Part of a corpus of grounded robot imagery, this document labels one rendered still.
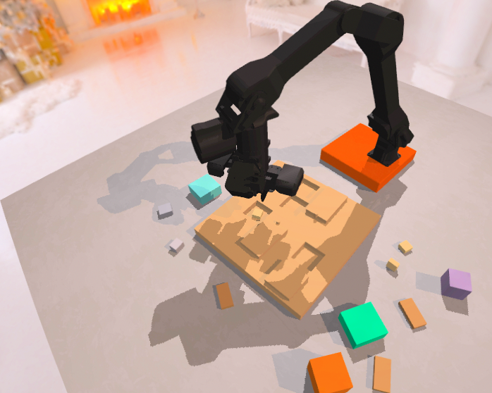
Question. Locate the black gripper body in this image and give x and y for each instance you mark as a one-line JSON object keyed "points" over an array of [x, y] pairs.
{"points": [[286, 179]]}

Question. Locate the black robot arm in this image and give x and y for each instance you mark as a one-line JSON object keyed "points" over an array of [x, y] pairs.
{"points": [[256, 86]]}

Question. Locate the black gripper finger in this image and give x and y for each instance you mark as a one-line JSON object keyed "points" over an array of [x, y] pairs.
{"points": [[267, 189]]}

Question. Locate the green square block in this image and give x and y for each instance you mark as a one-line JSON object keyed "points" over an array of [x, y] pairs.
{"points": [[362, 325]]}

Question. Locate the purple cube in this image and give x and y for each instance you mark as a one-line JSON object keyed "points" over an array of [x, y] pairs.
{"points": [[456, 284]]}

